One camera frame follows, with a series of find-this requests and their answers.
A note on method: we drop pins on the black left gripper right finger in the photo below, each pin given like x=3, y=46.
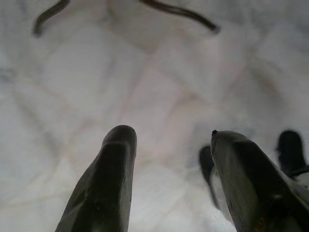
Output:
x=248, y=183

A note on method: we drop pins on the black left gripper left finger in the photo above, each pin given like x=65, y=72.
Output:
x=106, y=183

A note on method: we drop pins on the black robot right foot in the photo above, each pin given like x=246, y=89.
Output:
x=289, y=149

